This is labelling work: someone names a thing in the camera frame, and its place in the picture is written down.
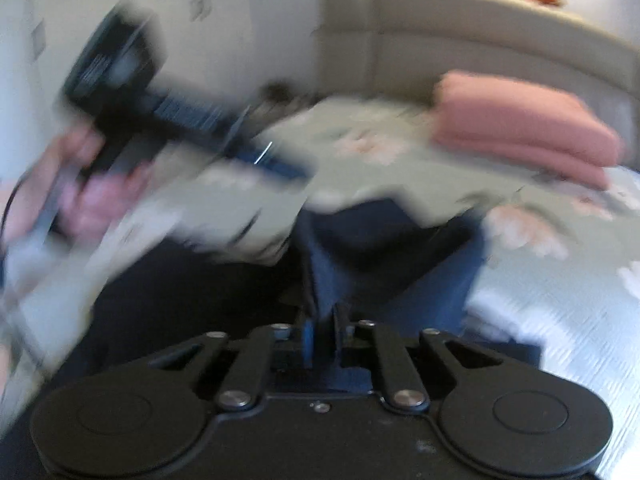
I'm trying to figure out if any navy blue hooded garment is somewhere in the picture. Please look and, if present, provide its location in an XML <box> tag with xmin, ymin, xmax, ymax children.
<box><xmin>49</xmin><ymin>198</ymin><xmax>544</xmax><ymax>396</ymax></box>

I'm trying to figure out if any grey bedside table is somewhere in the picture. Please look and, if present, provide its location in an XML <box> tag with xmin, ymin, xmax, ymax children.
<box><xmin>259</xmin><ymin>79</ymin><xmax>323</xmax><ymax>107</ymax></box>

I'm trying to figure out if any folded pink blanket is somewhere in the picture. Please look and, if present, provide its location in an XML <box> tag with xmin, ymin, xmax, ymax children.
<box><xmin>432</xmin><ymin>70</ymin><xmax>624</xmax><ymax>191</ymax></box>

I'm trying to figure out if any floral light green bedspread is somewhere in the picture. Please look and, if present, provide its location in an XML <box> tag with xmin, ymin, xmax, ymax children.
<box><xmin>0</xmin><ymin>96</ymin><xmax>640</xmax><ymax>480</ymax></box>

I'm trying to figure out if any white wardrobe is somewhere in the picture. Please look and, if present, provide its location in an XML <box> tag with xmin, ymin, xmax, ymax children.
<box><xmin>0</xmin><ymin>0</ymin><xmax>262</xmax><ymax>181</ymax></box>

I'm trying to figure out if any beige padded headboard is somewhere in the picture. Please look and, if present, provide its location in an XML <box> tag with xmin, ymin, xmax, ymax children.
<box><xmin>316</xmin><ymin>0</ymin><xmax>640</xmax><ymax>126</ymax></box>

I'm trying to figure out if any person's left hand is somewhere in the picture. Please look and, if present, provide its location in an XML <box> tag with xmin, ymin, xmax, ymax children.
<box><xmin>2</xmin><ymin>127</ymin><xmax>166</xmax><ymax>252</ymax></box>

